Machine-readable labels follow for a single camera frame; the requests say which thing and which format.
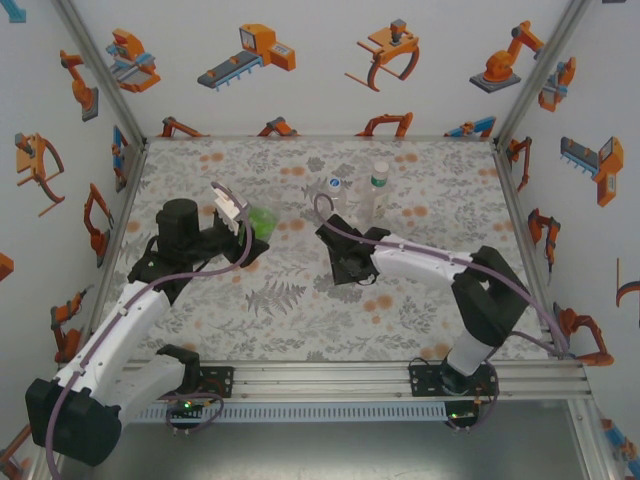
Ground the green plastic cup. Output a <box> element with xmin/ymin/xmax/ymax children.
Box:
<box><xmin>248</xmin><ymin>203</ymin><xmax>280</xmax><ymax>243</ymax></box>

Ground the clear bottle without label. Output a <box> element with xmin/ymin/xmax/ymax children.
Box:
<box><xmin>323</xmin><ymin>175</ymin><xmax>352</xmax><ymax>219</ymax></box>

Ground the clear bottle small green-white label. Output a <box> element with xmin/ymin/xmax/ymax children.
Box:
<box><xmin>355</xmin><ymin>160</ymin><xmax>392</xmax><ymax>226</ymax></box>

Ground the grey metal lower panel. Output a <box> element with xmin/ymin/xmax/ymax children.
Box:
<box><xmin>49</xmin><ymin>419</ymin><xmax>601</xmax><ymax>480</ymax></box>

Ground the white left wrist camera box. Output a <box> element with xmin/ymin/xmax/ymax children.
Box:
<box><xmin>210</xmin><ymin>180</ymin><xmax>251</xmax><ymax>236</ymax></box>

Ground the aluminium side rail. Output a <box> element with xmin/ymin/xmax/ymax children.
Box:
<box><xmin>79</xmin><ymin>142</ymin><xmax>151</xmax><ymax>366</ymax></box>
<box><xmin>492</xmin><ymin>144</ymin><xmax>561</xmax><ymax>361</ymax></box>

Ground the wide aluminium extrusion rail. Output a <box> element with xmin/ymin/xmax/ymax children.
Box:
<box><xmin>54</xmin><ymin>360</ymin><xmax>594</xmax><ymax>402</ymax></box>

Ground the thin aluminium rail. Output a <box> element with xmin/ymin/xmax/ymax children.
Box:
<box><xmin>146</xmin><ymin>133</ymin><xmax>497</xmax><ymax>144</ymax></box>

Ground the slotted grey cable tray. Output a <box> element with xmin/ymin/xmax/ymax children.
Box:
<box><xmin>137</xmin><ymin>401</ymin><xmax>449</xmax><ymax>425</ymax></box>

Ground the aluminium frame post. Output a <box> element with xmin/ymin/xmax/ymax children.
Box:
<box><xmin>564</xmin><ymin>397</ymin><xmax>624</xmax><ymax>480</ymax></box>
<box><xmin>492</xmin><ymin>0</ymin><xmax>594</xmax><ymax>151</ymax></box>
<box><xmin>51</xmin><ymin>0</ymin><xmax>150</xmax><ymax>146</ymax></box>

